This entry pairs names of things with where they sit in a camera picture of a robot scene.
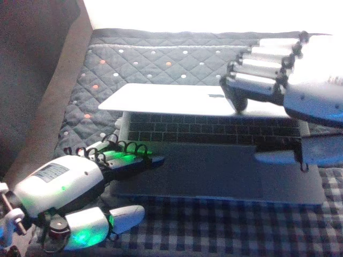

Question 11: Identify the grey laptop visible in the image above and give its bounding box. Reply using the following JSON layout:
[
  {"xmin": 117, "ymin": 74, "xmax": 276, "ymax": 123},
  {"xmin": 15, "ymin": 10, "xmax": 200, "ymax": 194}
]
[{"xmin": 98, "ymin": 82, "xmax": 326, "ymax": 206}]

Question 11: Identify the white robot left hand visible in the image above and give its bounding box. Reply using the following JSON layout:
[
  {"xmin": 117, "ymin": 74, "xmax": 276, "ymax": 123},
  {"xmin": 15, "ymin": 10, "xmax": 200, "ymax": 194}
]
[{"xmin": 13, "ymin": 133, "xmax": 166, "ymax": 252}]

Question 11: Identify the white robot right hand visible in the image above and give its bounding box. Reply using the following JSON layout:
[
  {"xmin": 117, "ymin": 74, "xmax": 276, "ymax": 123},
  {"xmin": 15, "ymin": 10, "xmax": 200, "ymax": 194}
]
[{"xmin": 219, "ymin": 31, "xmax": 343, "ymax": 172}]

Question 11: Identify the grey quilt with checked print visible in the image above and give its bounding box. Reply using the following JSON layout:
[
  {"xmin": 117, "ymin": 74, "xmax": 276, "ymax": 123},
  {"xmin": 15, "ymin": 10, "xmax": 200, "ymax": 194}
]
[{"xmin": 26, "ymin": 28, "xmax": 343, "ymax": 257}]

